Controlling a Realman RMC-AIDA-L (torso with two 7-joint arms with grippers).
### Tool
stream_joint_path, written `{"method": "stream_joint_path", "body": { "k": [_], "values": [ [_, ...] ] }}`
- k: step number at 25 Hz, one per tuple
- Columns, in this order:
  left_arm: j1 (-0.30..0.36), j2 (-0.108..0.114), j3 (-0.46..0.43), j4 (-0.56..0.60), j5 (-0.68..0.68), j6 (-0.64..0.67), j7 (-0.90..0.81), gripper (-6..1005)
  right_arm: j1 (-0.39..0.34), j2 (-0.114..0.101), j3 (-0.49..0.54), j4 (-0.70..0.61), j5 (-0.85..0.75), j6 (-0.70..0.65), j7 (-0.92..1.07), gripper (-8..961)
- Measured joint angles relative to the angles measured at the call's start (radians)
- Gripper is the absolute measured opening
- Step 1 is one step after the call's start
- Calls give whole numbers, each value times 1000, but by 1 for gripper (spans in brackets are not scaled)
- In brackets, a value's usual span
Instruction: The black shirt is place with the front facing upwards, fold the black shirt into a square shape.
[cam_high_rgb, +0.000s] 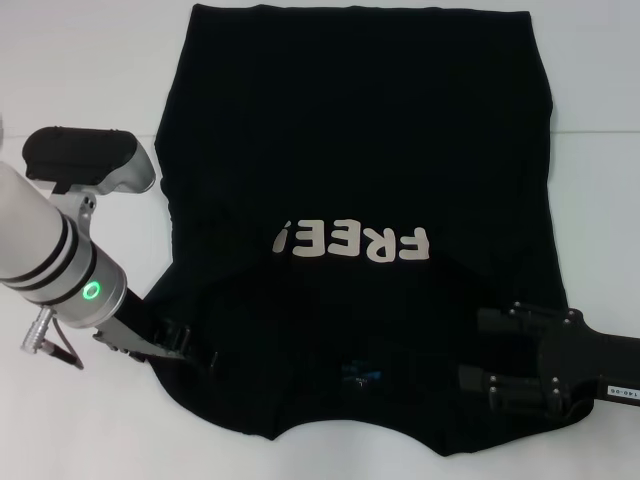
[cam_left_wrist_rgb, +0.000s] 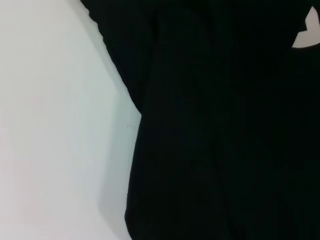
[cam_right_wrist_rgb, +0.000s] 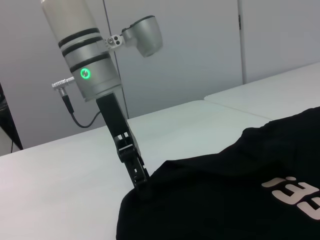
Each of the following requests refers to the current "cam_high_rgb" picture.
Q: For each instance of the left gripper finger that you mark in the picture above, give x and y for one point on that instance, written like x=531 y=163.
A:
x=179 y=337
x=214 y=360

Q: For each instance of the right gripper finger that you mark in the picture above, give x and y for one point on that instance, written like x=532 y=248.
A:
x=505 y=321
x=515 y=392

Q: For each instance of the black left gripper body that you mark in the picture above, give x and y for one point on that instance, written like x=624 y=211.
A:
x=137 y=335

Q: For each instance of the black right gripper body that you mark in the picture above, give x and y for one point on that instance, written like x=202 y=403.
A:
x=585 y=365

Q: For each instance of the black shirt with FREE print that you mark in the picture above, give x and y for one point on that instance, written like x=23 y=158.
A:
x=360 y=150

